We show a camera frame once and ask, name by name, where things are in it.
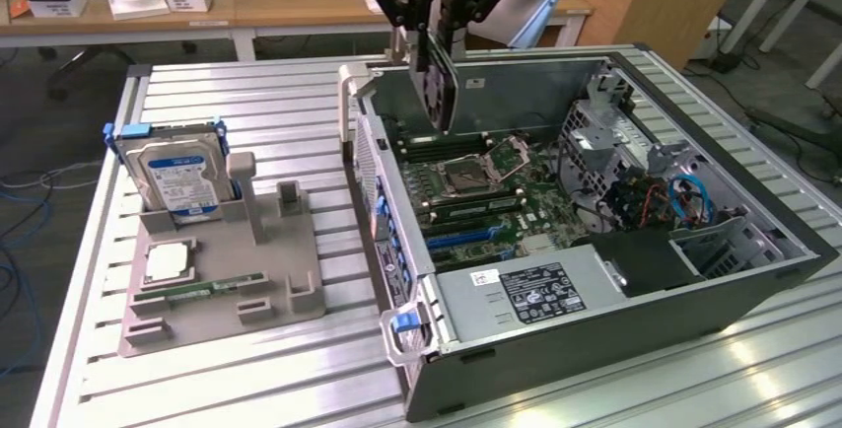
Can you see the silver chipset heatsink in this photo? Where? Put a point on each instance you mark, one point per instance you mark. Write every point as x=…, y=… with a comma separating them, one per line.
x=541, y=245

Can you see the open socket cover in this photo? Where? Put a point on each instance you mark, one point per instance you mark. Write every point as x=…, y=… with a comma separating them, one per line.
x=510, y=159

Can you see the grey parts rack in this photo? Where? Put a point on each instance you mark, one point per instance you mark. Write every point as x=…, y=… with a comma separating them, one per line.
x=217, y=255

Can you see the white table frame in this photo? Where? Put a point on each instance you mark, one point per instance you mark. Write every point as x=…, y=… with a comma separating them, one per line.
x=786, y=4

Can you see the white box with black lid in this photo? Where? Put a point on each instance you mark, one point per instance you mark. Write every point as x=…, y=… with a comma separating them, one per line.
x=52, y=1

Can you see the metal disk bay cage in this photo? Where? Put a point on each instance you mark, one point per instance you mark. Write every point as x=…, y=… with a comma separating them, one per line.
x=598, y=162

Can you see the graphics card with metal bracket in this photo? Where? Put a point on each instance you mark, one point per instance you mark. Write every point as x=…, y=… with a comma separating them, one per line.
x=439, y=92

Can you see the wooden cabinet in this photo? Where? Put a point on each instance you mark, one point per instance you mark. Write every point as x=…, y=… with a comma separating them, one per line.
x=658, y=4

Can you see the hard disk in blue carrier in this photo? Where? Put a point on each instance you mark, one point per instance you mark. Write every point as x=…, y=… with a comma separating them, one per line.
x=178, y=181

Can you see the blue case latch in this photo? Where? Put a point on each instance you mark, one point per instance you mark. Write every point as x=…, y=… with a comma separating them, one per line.
x=405, y=323

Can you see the blue expansion slot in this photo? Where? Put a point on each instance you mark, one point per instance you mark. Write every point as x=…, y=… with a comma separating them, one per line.
x=461, y=239

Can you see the green RAM stick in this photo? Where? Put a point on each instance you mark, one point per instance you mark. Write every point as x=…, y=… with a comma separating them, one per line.
x=191, y=290

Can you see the orange small box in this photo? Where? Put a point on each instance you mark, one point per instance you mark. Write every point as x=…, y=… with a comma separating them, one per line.
x=19, y=6

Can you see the white round container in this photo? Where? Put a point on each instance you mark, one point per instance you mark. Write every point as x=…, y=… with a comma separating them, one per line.
x=136, y=1

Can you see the CPU socket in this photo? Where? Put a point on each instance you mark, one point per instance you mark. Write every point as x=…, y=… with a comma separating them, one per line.
x=467, y=174

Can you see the open black PC case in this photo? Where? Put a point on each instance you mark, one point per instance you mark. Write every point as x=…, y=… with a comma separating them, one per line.
x=592, y=349

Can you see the black installed RAM stick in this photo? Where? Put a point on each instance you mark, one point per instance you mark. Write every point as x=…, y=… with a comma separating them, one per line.
x=477, y=206

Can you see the grey power supply unit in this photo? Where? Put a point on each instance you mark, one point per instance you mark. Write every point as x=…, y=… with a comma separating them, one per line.
x=474, y=309

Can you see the wooden desk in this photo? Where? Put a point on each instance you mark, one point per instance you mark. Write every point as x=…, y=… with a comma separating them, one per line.
x=297, y=9

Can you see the silver CPU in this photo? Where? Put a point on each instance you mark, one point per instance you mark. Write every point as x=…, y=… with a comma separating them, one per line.
x=167, y=263

